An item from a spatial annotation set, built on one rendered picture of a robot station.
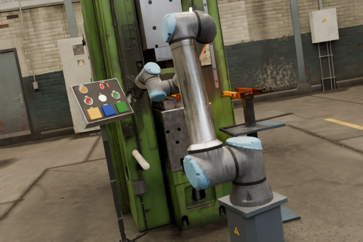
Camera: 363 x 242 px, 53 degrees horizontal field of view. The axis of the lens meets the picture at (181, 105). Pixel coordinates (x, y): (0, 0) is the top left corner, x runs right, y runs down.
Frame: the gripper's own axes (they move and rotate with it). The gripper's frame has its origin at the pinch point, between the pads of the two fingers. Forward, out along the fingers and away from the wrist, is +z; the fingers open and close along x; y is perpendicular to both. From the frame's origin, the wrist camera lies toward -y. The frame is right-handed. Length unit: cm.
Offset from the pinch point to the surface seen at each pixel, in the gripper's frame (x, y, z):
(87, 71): 236, -283, 428
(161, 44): 40, -31, -9
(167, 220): 33, 76, 74
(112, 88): 0.5, -14.4, 11.0
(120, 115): -3.5, 6.2, 11.3
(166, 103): 37.6, 5.1, 13.3
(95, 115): -20.1, 2.3, 10.3
